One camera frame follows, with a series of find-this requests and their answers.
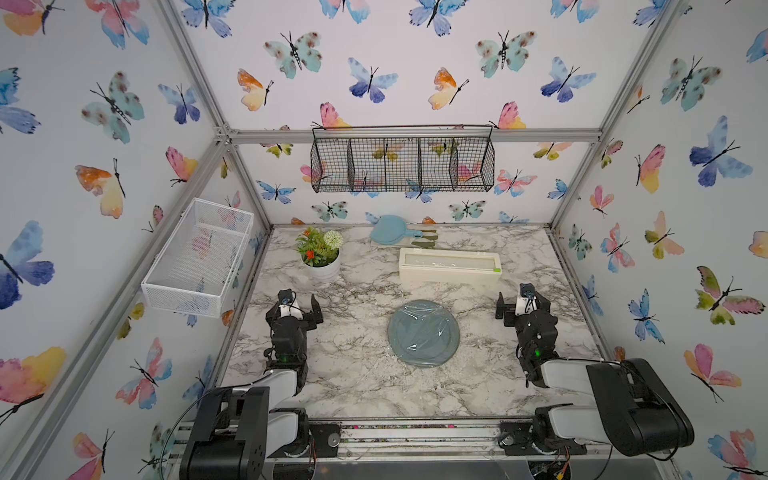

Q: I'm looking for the cream plastic wrap dispenser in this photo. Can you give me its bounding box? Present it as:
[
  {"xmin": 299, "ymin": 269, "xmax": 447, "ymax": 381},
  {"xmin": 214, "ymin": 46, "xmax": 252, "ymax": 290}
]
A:
[{"xmin": 399, "ymin": 248, "xmax": 503, "ymax": 286}]

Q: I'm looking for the blue-grey round plate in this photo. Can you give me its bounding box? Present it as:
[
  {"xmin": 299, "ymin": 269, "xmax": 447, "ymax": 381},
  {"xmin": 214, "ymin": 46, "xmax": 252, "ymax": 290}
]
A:
[{"xmin": 386, "ymin": 299, "xmax": 462, "ymax": 369}]

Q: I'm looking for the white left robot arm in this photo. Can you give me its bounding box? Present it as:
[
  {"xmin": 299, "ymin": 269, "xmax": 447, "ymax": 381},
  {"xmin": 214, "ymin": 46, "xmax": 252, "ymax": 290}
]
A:
[{"xmin": 178, "ymin": 289, "xmax": 341, "ymax": 479}]

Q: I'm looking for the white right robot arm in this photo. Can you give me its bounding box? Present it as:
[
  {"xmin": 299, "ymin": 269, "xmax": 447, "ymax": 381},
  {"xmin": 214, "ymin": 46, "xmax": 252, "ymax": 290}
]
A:
[{"xmin": 494, "ymin": 284, "xmax": 695, "ymax": 461}]

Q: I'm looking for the white pot with plant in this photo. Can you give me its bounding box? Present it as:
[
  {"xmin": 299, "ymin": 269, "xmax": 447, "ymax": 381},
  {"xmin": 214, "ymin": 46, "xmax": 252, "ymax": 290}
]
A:
[{"xmin": 296, "ymin": 227, "xmax": 344, "ymax": 283}]

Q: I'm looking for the light blue dustpan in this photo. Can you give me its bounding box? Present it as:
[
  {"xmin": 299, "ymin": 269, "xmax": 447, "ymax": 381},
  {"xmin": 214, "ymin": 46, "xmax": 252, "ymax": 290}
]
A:
[{"xmin": 370, "ymin": 215, "xmax": 423, "ymax": 245}]

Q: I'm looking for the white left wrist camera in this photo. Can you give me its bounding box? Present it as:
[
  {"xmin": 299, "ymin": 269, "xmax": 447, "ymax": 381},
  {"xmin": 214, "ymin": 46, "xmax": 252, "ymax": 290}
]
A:
[{"xmin": 277, "ymin": 289, "xmax": 303, "ymax": 320}]

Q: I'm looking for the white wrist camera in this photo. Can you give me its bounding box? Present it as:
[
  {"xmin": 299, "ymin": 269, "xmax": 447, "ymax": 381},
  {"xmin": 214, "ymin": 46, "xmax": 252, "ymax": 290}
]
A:
[
  {"xmin": 277, "ymin": 289, "xmax": 303, "ymax": 320},
  {"xmin": 515, "ymin": 283, "xmax": 538, "ymax": 315}
]

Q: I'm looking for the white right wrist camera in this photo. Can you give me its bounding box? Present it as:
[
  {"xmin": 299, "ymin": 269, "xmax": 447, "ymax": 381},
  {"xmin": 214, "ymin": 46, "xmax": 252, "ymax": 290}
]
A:
[{"xmin": 515, "ymin": 283, "xmax": 538, "ymax": 315}]

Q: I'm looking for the white mesh wall basket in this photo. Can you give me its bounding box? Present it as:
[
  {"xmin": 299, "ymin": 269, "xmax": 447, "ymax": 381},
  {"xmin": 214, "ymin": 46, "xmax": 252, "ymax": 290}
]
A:
[{"xmin": 141, "ymin": 198, "xmax": 254, "ymax": 318}]

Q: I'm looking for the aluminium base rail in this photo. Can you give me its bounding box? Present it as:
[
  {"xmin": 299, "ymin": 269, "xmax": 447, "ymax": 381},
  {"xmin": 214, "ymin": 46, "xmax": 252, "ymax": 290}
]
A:
[{"xmin": 167, "ymin": 416, "xmax": 673, "ymax": 463}]

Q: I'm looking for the black wire wall basket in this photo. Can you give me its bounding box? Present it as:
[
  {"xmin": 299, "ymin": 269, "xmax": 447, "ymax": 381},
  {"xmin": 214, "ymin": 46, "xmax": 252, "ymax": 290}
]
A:
[{"xmin": 303, "ymin": 125, "xmax": 496, "ymax": 194}]

